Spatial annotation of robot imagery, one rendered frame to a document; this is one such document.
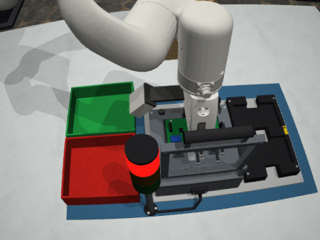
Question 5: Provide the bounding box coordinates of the green open-top bin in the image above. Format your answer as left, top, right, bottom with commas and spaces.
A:
65, 82, 137, 138

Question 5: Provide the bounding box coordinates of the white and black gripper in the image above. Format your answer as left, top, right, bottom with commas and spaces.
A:
178, 82, 223, 131

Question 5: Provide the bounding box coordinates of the red open bin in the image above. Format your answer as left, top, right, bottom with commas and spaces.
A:
61, 133, 140, 205

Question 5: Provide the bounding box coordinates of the green circuit board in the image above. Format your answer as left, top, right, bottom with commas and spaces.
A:
165, 118, 219, 143

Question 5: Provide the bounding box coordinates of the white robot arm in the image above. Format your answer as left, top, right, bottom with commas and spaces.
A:
53, 0, 233, 118

